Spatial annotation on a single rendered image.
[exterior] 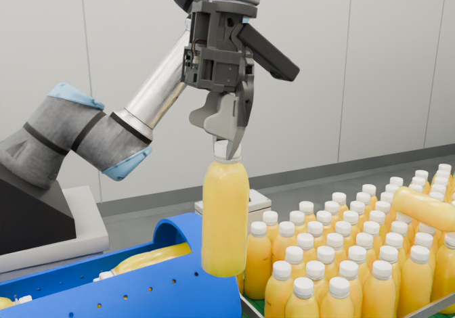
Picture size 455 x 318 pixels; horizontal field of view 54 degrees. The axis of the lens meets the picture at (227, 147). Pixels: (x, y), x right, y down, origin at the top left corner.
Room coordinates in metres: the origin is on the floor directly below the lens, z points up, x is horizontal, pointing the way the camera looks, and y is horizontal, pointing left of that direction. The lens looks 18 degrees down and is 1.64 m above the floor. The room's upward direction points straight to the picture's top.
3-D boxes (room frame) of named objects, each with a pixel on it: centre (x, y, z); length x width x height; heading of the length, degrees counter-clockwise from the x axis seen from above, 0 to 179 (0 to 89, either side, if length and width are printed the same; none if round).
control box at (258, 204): (1.18, -0.02, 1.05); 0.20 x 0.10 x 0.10; 121
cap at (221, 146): (0.63, 0.00, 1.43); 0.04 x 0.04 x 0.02
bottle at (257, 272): (1.03, -0.08, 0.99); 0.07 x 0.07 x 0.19
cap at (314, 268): (0.84, -0.19, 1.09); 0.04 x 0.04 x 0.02
